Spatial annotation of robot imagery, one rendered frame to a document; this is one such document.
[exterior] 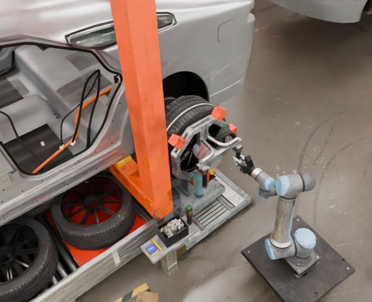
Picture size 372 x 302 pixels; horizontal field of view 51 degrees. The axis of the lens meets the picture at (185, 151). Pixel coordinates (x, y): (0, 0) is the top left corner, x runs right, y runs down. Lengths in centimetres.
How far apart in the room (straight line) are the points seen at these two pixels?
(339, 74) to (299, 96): 77
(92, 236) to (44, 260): 37
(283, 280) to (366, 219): 121
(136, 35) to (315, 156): 282
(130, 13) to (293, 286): 217
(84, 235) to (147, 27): 171
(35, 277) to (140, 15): 195
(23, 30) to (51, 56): 155
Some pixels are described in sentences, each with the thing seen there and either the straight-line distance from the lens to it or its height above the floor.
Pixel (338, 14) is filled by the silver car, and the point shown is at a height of 88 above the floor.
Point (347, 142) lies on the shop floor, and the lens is 461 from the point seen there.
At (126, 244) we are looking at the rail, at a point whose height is 36.
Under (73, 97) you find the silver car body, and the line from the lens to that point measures 345.
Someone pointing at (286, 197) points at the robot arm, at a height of 111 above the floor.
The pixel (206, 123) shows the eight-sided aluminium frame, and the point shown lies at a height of 112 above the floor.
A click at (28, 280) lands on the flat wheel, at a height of 50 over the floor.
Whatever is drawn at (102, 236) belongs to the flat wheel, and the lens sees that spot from 314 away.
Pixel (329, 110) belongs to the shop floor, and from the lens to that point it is 497.
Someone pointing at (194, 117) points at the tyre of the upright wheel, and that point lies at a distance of 288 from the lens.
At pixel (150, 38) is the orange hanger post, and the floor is 202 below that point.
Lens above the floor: 303
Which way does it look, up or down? 46 degrees down
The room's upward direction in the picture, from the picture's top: 2 degrees counter-clockwise
